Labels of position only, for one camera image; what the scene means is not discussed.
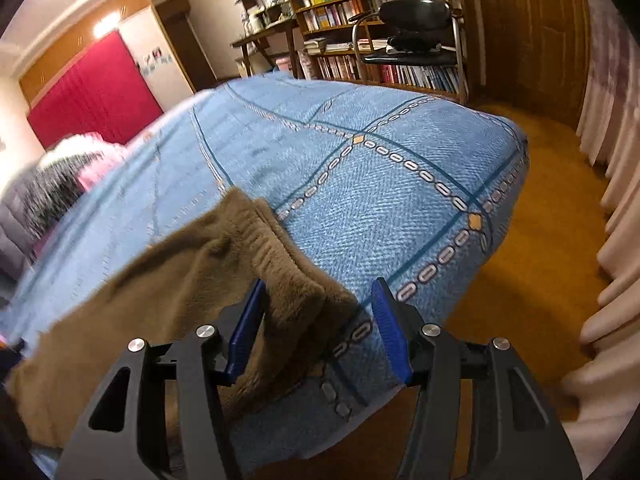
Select red curtain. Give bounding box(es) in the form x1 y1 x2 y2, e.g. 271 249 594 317
27 32 163 148

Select pink floral curtain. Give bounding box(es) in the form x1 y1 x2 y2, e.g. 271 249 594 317
563 0 639 479

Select leopard print cloth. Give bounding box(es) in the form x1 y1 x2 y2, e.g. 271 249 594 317
24 153 100 240

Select wooden door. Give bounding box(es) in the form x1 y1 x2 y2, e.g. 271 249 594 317
474 0 590 128

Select wooden desk with shelf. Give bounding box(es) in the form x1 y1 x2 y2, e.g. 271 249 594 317
231 0 300 77

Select pink pillow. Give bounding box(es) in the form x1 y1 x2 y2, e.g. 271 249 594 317
37 132 129 192

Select brown fleece pants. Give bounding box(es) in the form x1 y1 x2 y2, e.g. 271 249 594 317
9 188 358 448

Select blue patterned bedspread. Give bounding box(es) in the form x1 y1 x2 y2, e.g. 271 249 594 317
1 73 528 472

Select black office chair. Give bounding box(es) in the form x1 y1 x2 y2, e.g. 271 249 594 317
349 0 469 104

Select wooden bookshelf with books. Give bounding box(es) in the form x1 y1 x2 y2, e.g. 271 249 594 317
285 0 469 104

